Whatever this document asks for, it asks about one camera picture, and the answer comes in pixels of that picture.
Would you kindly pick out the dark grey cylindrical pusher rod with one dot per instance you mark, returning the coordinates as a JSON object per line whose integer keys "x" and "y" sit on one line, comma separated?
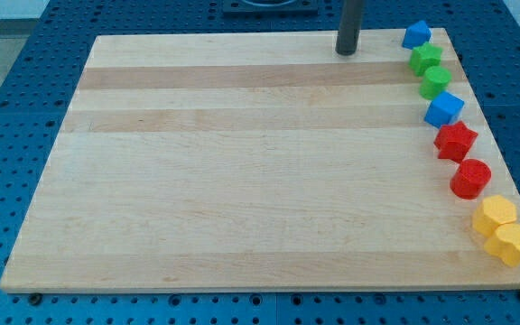
{"x": 349, "y": 27}

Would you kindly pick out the blue triangle block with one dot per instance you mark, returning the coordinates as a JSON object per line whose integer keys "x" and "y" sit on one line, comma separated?
{"x": 416, "y": 35}

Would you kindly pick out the green star block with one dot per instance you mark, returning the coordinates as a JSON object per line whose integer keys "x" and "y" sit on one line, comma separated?
{"x": 423, "y": 57}

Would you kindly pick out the green cylinder block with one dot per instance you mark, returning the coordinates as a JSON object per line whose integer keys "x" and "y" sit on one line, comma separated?
{"x": 435, "y": 80}

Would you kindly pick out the blue cube block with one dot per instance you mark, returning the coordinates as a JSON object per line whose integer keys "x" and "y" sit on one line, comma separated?
{"x": 445, "y": 109}

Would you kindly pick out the red star block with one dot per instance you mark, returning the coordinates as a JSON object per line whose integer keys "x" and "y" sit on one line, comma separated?
{"x": 453, "y": 142}

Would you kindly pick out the light wooden board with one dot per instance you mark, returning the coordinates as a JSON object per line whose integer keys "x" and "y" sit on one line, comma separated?
{"x": 248, "y": 162}

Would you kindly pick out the red cylinder block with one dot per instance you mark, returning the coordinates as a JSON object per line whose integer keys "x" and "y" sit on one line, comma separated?
{"x": 470, "y": 179}

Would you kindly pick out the yellow hexagon block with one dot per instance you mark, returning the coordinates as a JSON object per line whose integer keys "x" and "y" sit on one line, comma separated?
{"x": 493, "y": 212}

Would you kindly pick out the yellow heart block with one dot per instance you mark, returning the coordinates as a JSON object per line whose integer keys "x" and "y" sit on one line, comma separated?
{"x": 504, "y": 243}

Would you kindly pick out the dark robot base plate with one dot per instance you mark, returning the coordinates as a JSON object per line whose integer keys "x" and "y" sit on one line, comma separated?
{"x": 234, "y": 8}

